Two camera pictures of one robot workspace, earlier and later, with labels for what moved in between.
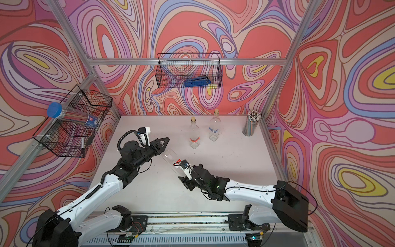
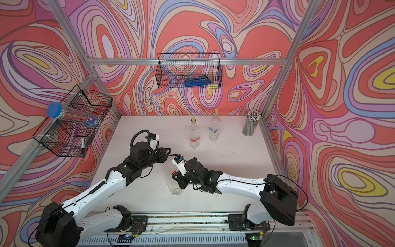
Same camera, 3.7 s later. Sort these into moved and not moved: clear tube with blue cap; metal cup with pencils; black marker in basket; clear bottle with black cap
Moved: clear bottle with black cap
Not moved: clear tube with blue cap; black marker in basket; metal cup with pencils
